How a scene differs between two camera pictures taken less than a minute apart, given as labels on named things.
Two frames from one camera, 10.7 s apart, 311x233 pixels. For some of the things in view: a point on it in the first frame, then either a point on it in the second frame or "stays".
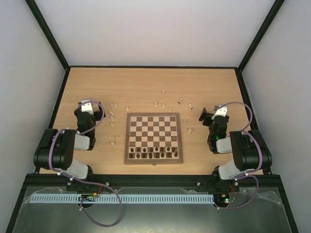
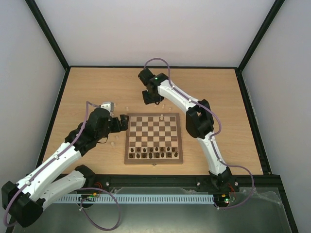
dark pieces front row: (150, 156) stays
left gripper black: (99, 116) to (125, 124)
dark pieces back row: (151, 149) stays
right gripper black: (209, 118) to (149, 97)
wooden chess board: (153, 138) stays
